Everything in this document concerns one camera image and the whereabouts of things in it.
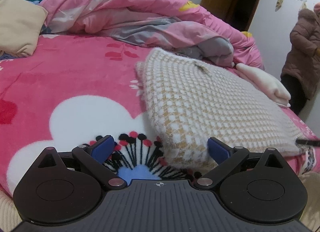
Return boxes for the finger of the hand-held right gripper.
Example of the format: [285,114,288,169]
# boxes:
[295,138,320,147]

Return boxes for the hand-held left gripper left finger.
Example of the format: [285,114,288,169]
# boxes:
[37,135,127,190]

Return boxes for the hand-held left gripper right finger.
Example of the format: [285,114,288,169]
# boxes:
[194,137,285,190]

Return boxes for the beige white checked coat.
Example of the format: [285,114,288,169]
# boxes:
[135,47,309,172]

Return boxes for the folded cream garment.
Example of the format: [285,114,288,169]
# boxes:
[236,62,292,109]

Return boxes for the pink floral bed sheet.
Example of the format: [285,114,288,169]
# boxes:
[0,33,320,197]

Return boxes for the pink printed quilt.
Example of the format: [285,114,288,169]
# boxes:
[17,0,265,71]

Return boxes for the beige folded cloth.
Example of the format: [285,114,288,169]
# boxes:
[0,0,49,59]

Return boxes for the person's beige corduroy trousers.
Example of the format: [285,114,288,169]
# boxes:
[0,172,320,232]

